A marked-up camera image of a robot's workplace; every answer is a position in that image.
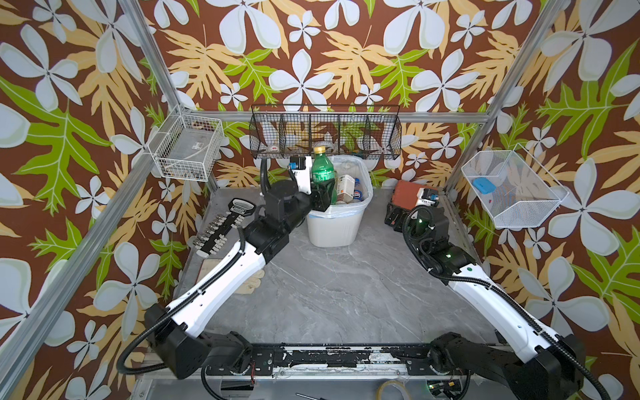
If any clear bottle white label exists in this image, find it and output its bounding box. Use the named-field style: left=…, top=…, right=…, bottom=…
left=336, top=174, right=355, bottom=204

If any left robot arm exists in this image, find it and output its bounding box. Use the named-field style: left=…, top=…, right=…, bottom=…
left=117, top=156, right=331, bottom=379

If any green soda bottle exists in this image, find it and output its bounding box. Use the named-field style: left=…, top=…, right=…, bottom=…
left=311, top=146, right=337, bottom=205

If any tape roll foreground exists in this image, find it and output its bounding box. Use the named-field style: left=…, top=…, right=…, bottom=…
left=375, top=380, right=412, bottom=400

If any clear bin liner bag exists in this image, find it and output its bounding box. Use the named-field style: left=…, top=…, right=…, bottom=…
left=308, top=155, right=373, bottom=219

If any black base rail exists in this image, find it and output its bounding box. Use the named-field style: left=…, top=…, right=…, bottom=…
left=248, top=343, right=464, bottom=378

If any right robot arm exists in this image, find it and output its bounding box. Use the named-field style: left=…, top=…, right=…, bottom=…
left=385, top=181, right=610, bottom=399

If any white plastic trash bin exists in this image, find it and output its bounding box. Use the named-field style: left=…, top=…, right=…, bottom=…
left=306, top=158, right=373, bottom=249

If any black wire wall basket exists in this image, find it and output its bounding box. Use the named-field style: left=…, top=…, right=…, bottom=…
left=248, top=103, right=403, bottom=160

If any red plastic tool case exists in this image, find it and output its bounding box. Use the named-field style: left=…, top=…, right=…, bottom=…
left=391, top=180, right=439, bottom=210

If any white wire basket left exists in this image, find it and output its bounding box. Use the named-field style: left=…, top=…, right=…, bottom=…
left=148, top=108, right=225, bottom=183

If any white mesh basket right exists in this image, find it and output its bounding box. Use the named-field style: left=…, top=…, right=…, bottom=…
left=462, top=145, right=569, bottom=229

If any blue object in basket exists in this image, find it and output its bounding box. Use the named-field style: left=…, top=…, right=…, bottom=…
left=472, top=177, right=497, bottom=195

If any blue cap water bottle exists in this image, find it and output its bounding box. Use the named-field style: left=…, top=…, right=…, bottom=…
left=353, top=178, right=364, bottom=202

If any black screwdriver bit holder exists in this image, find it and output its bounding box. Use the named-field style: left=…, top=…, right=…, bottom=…
left=193, top=198, right=256, bottom=258

